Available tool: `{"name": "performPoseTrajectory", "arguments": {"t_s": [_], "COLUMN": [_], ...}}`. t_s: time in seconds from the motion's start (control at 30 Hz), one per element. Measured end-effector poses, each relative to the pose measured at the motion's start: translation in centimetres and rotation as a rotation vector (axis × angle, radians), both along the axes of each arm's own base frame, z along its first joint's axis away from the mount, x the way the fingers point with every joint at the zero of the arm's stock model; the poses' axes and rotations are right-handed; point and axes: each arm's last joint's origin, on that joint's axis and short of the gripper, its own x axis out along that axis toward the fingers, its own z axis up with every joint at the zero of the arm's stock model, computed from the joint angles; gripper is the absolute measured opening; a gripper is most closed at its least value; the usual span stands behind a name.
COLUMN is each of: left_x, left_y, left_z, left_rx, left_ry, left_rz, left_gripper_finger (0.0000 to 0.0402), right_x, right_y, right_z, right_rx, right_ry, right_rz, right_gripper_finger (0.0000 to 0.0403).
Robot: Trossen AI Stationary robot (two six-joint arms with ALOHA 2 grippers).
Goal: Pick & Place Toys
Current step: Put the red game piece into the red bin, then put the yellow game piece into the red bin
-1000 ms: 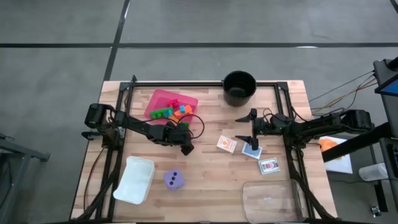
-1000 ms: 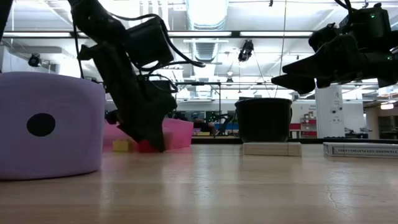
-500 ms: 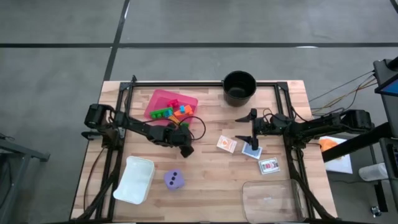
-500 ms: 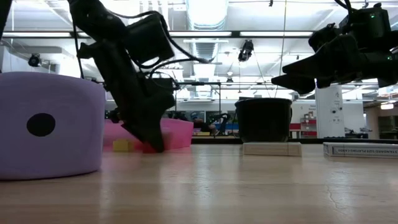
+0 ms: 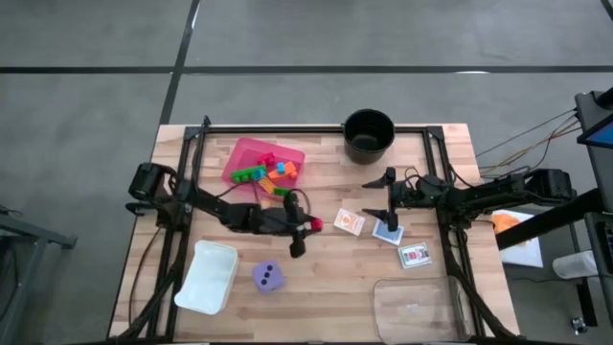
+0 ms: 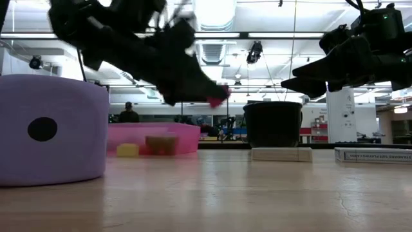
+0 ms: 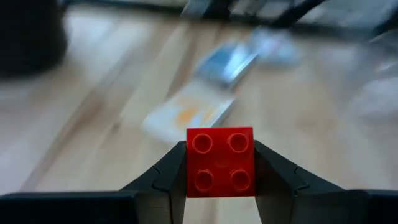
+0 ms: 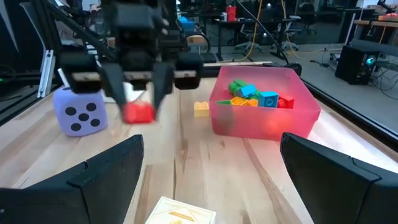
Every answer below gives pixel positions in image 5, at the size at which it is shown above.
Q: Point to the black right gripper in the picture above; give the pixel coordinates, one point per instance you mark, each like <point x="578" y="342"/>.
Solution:
<point x="416" y="196"/>

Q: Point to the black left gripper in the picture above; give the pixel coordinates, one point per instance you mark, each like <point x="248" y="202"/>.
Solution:
<point x="278" y="220"/>

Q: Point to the small red toy block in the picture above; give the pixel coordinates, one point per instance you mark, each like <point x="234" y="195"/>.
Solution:
<point x="317" y="224"/>

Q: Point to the blue playing card deck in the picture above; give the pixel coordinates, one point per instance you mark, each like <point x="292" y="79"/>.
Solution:
<point x="384" y="236"/>

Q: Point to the small green toy block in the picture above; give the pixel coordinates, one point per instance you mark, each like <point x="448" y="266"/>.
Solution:
<point x="281" y="192"/>

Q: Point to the yellow toy block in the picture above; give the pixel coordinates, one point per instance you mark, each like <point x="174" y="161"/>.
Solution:
<point x="268" y="185"/>

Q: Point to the orange toy block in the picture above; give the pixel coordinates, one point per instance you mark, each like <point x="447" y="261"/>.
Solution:
<point x="289" y="168"/>

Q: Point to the small light blue toy block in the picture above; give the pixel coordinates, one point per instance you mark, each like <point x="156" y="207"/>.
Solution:
<point x="280" y="167"/>

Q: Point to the red playing card deck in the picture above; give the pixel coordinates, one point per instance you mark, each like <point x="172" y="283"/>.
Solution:
<point x="415" y="255"/>

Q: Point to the teal toy block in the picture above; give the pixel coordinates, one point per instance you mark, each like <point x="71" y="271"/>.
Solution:
<point x="259" y="175"/>

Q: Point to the purple foam die black dots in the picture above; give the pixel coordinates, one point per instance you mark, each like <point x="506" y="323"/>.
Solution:
<point x="263" y="283"/>

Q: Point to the large red toy block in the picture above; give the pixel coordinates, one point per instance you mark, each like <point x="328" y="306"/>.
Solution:
<point x="266" y="158"/>

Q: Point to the long green toy block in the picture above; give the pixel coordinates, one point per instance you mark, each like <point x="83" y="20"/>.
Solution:
<point x="242" y="176"/>

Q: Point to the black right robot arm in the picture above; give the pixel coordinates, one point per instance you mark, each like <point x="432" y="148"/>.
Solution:
<point x="503" y="191"/>

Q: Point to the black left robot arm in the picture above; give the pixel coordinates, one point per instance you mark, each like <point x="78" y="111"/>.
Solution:
<point x="215" y="207"/>

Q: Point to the black bucket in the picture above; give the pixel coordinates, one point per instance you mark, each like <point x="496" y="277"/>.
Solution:
<point x="369" y="136"/>

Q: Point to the pink plastic bin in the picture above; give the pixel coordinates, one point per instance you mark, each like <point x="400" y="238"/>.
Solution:
<point x="249" y="153"/>

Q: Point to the white plastic tub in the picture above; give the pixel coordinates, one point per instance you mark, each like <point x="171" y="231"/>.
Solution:
<point x="208" y="278"/>

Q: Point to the clear plastic container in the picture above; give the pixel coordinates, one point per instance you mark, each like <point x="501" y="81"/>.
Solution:
<point x="421" y="311"/>

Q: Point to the orange object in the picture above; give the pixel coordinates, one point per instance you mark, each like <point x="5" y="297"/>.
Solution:
<point x="505" y="223"/>

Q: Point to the white paper sheet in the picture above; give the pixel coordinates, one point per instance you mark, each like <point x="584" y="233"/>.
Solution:
<point x="524" y="254"/>

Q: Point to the black diagonal beam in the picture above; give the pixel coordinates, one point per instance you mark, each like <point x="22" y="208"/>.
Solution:
<point x="546" y="224"/>

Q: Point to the paper towel roll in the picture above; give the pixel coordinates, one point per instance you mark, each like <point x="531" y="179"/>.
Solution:
<point x="574" y="265"/>

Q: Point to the monitor with blue screen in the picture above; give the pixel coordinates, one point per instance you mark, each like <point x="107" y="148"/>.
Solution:
<point x="596" y="136"/>

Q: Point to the black equipment stand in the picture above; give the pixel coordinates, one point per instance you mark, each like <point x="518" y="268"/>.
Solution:
<point x="604" y="177"/>

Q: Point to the small caster wheel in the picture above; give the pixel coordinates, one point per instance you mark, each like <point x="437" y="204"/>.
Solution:
<point x="579" y="326"/>

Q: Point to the grey metal stand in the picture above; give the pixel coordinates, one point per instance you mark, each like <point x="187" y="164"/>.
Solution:
<point x="43" y="231"/>

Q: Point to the black aluminium table frame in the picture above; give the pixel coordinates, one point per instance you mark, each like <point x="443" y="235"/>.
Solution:
<point x="287" y="129"/>

